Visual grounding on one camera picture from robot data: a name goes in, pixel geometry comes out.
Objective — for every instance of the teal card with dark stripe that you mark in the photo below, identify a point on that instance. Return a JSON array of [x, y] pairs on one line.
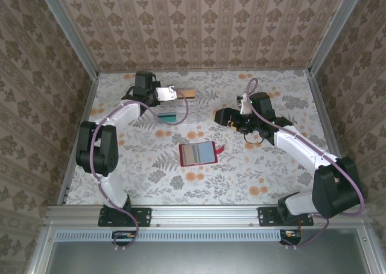
[[167, 120]]

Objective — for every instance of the gold card with dark stripe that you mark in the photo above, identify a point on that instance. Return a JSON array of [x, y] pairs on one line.
[[188, 93]]

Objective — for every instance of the red card holder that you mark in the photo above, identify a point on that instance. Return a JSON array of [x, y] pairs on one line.
[[180, 154]]

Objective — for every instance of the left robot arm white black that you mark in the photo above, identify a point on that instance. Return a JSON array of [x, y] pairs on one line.
[[99, 150]]

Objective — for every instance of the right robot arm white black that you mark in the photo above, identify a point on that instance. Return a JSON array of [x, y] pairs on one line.
[[301, 147]]

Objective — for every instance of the clear acrylic card organizer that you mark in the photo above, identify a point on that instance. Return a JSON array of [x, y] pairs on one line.
[[190, 117]]

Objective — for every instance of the light blue card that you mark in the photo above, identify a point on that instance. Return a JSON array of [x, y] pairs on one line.
[[206, 153]]

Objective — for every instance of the gold brown striped card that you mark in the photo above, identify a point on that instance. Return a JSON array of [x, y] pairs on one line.
[[190, 154]]

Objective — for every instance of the grey metal sheet panel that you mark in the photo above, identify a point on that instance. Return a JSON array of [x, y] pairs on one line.
[[205, 259]]

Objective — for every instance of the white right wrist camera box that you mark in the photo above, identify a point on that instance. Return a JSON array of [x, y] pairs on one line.
[[245, 106]]

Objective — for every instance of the aluminium table end rail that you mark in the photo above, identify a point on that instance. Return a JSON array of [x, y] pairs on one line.
[[277, 71]]

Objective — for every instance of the aluminium table side rail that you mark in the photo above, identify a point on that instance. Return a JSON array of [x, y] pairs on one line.
[[89, 99], [321, 105]]

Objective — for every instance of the aluminium frame post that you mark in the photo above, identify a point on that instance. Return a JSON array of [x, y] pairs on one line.
[[334, 29], [70, 32]]

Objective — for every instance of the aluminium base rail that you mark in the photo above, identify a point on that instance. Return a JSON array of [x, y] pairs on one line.
[[205, 215]]

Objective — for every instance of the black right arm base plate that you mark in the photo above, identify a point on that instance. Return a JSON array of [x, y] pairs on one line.
[[267, 216]]

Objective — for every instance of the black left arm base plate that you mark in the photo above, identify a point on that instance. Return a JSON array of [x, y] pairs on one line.
[[141, 216]]

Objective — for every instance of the aluminium lower frame bar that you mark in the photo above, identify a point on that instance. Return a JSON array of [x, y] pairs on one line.
[[369, 247], [45, 240]]

